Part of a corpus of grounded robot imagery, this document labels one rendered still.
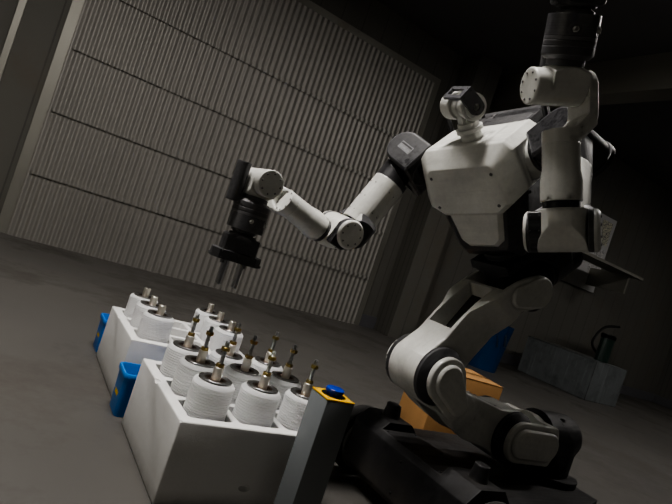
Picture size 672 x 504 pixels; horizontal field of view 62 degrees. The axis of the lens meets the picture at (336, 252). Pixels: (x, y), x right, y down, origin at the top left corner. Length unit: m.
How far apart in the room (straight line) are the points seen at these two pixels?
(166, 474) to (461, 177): 0.91
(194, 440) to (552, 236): 0.81
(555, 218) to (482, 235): 0.38
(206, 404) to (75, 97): 3.42
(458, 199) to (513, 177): 0.15
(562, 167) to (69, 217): 3.80
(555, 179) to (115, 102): 3.75
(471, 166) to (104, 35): 3.54
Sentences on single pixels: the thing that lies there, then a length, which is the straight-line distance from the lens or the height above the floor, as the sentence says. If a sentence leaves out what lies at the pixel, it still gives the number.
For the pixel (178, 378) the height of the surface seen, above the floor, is 0.21.
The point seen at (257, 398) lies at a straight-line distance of 1.30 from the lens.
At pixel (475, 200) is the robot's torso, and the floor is 0.82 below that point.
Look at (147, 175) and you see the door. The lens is 4.48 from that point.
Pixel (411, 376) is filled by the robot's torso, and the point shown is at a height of 0.38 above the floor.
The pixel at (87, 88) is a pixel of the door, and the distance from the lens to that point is 4.44.
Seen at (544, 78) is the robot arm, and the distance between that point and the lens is 1.06.
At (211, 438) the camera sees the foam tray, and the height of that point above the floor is 0.15.
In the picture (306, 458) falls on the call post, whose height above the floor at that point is 0.18.
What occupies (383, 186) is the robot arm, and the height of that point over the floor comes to 0.81.
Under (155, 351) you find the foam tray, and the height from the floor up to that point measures 0.16.
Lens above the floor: 0.60
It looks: level
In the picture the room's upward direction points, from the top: 19 degrees clockwise
